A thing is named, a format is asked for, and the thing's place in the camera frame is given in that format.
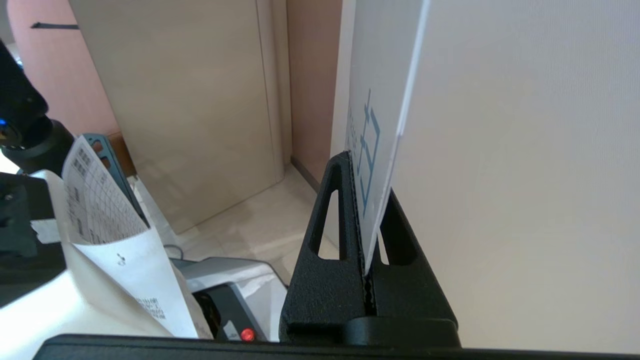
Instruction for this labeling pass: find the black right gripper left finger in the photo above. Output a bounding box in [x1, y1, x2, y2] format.
[278, 151, 375, 344]

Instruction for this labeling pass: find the white and blue door hanger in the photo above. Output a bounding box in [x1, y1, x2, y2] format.
[345, 0, 432, 276]

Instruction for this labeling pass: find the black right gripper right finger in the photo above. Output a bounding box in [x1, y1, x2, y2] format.
[367, 189, 461, 347]

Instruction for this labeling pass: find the white text paper sheet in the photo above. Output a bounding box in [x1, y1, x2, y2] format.
[72, 227, 201, 339]

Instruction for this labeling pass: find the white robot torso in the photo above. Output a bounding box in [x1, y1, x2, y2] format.
[0, 169, 213, 360]

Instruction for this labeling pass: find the white room door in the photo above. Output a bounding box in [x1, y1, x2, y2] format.
[330, 0, 640, 353]

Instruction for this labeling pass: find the printed table paper sheet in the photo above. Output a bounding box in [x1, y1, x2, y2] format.
[61, 135, 151, 246]

